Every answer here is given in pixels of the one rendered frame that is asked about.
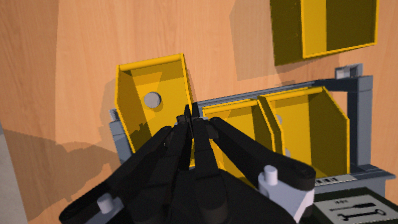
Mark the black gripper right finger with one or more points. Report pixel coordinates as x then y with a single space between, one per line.
286 181

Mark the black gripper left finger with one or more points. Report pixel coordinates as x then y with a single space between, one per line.
150 171

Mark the yellow open-front bin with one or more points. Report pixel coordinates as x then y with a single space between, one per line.
248 117
314 128
314 26
141 122

